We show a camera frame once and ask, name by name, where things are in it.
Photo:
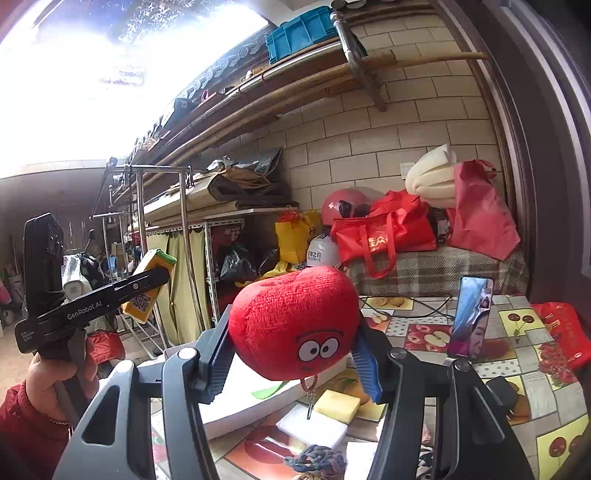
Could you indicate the blue plastic crate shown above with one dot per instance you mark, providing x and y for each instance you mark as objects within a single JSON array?
[{"x": 310, "y": 28}]

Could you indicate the black plastic bag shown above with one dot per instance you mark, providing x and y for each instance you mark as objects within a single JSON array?
[{"x": 241, "y": 264}]

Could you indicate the yellow sponge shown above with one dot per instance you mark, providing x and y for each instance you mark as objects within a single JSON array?
[{"x": 338, "y": 406}]

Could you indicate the dark red fabric bag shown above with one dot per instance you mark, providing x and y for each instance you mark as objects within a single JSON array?
[{"x": 481, "y": 219}]

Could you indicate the yellow shopping bag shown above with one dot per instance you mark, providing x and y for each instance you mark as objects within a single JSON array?
[{"x": 294, "y": 231}]

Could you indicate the red tote bag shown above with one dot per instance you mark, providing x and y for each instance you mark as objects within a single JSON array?
[{"x": 396, "y": 223}]

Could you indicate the yellow tissue pack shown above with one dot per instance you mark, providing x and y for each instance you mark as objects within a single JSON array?
[{"x": 153, "y": 271}]

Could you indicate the white shallow box tray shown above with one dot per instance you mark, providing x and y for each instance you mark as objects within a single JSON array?
[{"x": 246, "y": 397}]

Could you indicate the red apple plush toy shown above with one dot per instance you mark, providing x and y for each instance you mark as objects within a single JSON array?
[{"x": 295, "y": 325}]

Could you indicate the person's left hand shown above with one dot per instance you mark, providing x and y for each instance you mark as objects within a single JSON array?
[{"x": 42, "y": 376}]

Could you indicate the cream foam roll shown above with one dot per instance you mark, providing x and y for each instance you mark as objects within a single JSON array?
[{"x": 432, "y": 178}]

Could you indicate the white helmet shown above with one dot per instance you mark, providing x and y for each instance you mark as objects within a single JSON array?
[{"x": 322, "y": 251}]

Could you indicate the metal clothes rack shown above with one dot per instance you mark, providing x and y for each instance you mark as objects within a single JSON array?
[{"x": 174, "y": 210}]

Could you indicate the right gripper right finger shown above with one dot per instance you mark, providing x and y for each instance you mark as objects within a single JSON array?
[{"x": 473, "y": 439}]

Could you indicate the red plastic bag right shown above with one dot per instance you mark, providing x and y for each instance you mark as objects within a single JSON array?
[{"x": 562, "y": 322}]

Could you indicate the smartphone on stand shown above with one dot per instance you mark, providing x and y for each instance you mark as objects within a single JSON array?
[{"x": 471, "y": 318}]

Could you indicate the yellow curtain shelf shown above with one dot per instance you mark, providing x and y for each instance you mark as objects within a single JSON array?
[{"x": 175, "y": 302}]

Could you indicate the pink helmet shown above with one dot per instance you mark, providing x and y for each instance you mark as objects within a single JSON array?
[{"x": 344, "y": 204}]

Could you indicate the black box device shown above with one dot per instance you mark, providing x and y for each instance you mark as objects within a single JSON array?
[{"x": 504, "y": 391}]

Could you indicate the blue grey scrunchie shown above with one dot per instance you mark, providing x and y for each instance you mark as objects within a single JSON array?
[{"x": 317, "y": 463}]

